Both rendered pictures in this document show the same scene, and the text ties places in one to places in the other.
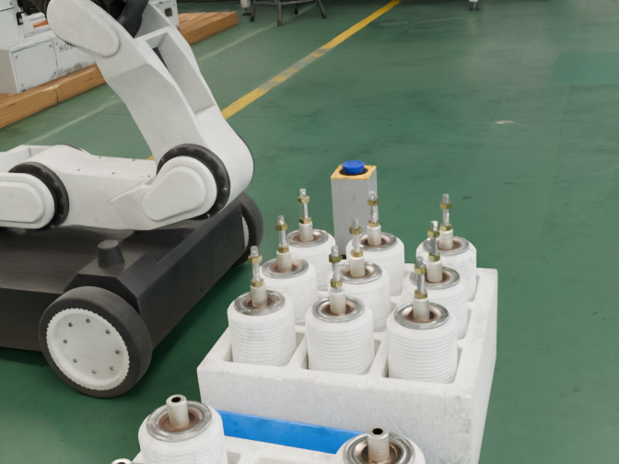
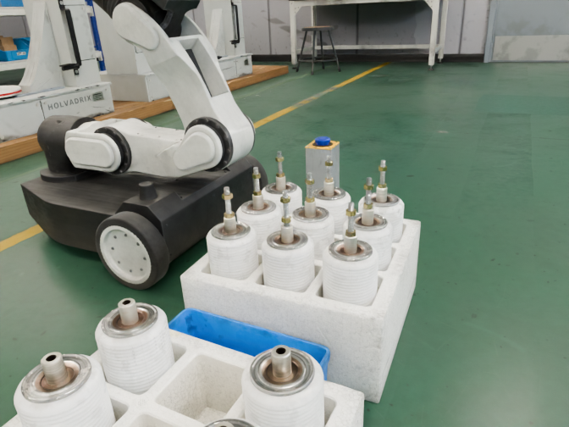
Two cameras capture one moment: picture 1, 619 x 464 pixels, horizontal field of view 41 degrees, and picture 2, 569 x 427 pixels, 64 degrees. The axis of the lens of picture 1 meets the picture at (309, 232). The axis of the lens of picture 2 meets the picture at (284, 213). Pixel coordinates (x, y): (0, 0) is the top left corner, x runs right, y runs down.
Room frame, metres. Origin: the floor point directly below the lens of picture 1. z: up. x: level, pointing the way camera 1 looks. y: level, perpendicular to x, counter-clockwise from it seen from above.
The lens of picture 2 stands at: (0.31, -0.11, 0.63)
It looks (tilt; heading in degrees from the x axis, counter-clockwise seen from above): 24 degrees down; 7
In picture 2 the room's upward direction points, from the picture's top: 3 degrees counter-clockwise
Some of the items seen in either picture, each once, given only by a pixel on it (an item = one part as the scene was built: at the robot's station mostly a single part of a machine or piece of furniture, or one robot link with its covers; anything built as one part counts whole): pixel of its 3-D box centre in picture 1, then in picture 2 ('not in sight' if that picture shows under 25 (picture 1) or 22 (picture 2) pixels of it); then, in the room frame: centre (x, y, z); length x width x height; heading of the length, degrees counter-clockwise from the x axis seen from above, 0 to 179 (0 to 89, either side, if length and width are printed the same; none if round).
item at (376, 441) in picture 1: (378, 444); (281, 362); (0.71, -0.05, 0.26); 0.02 x 0.02 x 0.03
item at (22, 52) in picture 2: not in sight; (5, 50); (5.40, 3.52, 0.36); 0.50 x 0.38 x 0.21; 71
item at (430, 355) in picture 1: (422, 372); (349, 295); (1.00, -0.14, 0.16); 0.10 x 0.10 x 0.18
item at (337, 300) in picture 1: (337, 301); (287, 233); (1.04, -0.03, 0.26); 0.02 x 0.02 x 0.03
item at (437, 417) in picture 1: (362, 363); (312, 282); (1.15, -0.07, 0.09); 0.39 x 0.39 x 0.18; 72
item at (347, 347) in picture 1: (342, 365); (289, 282); (1.04, -0.03, 0.16); 0.10 x 0.10 x 0.18
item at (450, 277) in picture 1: (434, 278); (367, 222); (1.11, -0.18, 0.25); 0.08 x 0.08 x 0.01
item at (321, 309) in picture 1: (338, 308); (287, 240); (1.04, -0.03, 0.25); 0.08 x 0.08 x 0.01
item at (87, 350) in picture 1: (95, 342); (132, 251); (1.27, 0.39, 0.10); 0.20 x 0.05 x 0.20; 70
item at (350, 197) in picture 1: (357, 249); (323, 201); (1.45, -0.09, 0.16); 0.07 x 0.07 x 0.31; 72
